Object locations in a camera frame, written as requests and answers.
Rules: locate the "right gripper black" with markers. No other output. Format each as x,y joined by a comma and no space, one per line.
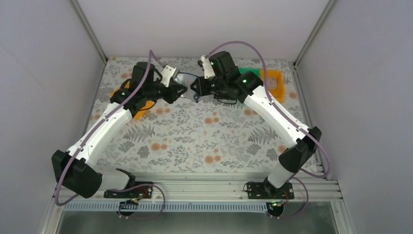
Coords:
202,85

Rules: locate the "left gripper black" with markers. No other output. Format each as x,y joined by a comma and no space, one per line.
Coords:
171,91

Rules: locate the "blue leather card holder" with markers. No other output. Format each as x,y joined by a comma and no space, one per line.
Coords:
186,79

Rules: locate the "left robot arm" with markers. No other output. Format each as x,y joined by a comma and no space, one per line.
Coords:
75,168

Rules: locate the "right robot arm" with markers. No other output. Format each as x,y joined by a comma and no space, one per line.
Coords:
224,81

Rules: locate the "pale card stack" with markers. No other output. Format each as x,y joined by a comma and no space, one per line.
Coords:
272,83

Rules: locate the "orange bin left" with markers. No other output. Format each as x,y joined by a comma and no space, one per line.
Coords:
136,105

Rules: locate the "orange bin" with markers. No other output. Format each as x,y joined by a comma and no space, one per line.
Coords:
136,105
279,92

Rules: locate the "green bin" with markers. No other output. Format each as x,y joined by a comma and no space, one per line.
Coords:
257,72

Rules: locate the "floral table mat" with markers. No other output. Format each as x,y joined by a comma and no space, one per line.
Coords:
189,137

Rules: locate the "orange bin right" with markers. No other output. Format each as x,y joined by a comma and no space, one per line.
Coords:
279,92

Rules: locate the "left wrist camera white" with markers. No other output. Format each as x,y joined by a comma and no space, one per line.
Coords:
168,73

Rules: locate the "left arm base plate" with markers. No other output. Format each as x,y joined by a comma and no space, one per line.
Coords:
141,189

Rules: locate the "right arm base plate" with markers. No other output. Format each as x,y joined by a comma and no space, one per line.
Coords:
260,190

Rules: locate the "aluminium mounting rail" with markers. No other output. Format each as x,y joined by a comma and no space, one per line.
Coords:
228,187

